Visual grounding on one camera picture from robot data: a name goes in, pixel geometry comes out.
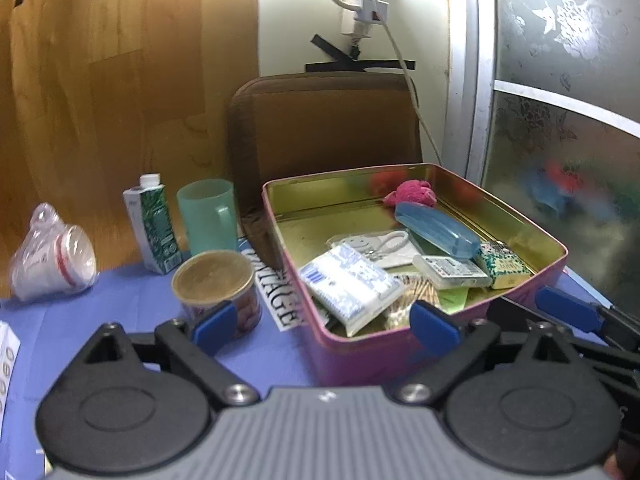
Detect black tape cross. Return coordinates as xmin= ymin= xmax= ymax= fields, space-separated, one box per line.
xmin=305 ymin=34 xmax=417 ymax=74

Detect bundle of wooden toothpicks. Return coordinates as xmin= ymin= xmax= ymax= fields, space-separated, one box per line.
xmin=384 ymin=280 xmax=443 ymax=332

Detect green patterned small box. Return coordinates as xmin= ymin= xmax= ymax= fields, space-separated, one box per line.
xmin=474 ymin=241 xmax=534 ymax=290

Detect white paper black letters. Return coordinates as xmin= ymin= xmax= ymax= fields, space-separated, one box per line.
xmin=239 ymin=239 xmax=307 ymax=332

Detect plastic wrapped paper cups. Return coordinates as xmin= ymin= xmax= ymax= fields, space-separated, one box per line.
xmin=9 ymin=202 xmax=99 ymax=304

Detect green white drink carton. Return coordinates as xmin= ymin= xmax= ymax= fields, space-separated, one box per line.
xmin=123 ymin=173 xmax=182 ymax=276

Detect white blue print tissue pack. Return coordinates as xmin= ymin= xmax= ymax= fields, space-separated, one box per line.
xmin=299 ymin=242 xmax=405 ymax=337

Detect frosted glass sliding door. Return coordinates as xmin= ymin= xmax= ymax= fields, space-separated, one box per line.
xmin=465 ymin=0 xmax=640 ymax=313

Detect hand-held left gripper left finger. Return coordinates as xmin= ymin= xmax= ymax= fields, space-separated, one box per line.
xmin=84 ymin=301 xmax=261 ymax=409

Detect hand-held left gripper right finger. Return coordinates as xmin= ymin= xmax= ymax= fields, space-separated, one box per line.
xmin=396 ymin=300 xmax=585 ymax=407

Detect blue tablecloth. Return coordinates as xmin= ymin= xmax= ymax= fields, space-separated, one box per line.
xmin=0 ymin=255 xmax=616 ymax=480

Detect white pouch with cord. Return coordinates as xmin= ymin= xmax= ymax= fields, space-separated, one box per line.
xmin=327 ymin=229 xmax=417 ymax=270

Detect pink fluffy cloth ball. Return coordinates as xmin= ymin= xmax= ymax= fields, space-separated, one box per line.
xmin=383 ymin=179 xmax=437 ymax=209

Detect green paper slip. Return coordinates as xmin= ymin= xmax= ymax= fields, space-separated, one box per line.
xmin=439 ymin=286 xmax=471 ymax=313

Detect white label sheet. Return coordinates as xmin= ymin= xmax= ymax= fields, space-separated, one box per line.
xmin=0 ymin=321 xmax=22 ymax=413

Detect white cable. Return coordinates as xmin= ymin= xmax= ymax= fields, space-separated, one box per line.
xmin=372 ymin=5 xmax=447 ymax=163

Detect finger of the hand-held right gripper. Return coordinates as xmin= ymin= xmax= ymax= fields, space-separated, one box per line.
xmin=487 ymin=299 xmax=640 ymax=387
xmin=535 ymin=284 xmax=640 ymax=352

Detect teal plastic cup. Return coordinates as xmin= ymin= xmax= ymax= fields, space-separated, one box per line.
xmin=176 ymin=178 xmax=239 ymax=257

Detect gold lid food can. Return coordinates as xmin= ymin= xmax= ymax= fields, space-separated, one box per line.
xmin=171 ymin=250 xmax=262 ymax=337

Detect blue plastic case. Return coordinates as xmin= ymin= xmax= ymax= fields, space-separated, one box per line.
xmin=394 ymin=201 xmax=482 ymax=262

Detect pink tin box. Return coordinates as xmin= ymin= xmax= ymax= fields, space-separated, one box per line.
xmin=261 ymin=162 xmax=569 ymax=387

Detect wooden board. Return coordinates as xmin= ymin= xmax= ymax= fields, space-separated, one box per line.
xmin=0 ymin=0 xmax=261 ymax=302

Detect small white flat box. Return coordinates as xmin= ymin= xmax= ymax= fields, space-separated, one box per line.
xmin=412 ymin=254 xmax=494 ymax=290

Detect white power strip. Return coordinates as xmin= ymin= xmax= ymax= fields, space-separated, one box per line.
xmin=312 ymin=0 xmax=392 ymax=52

